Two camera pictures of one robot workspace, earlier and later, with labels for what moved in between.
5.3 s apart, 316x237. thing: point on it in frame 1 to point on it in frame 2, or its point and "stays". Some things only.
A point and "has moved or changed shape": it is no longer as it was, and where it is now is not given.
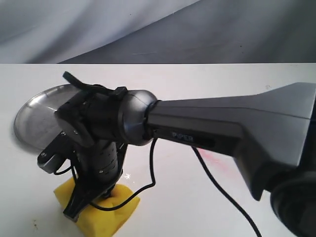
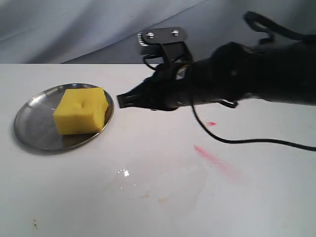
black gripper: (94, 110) to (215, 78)
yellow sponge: (101, 218) has moved or changed shape
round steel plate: (35, 123) stays
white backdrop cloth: (157, 31) stays
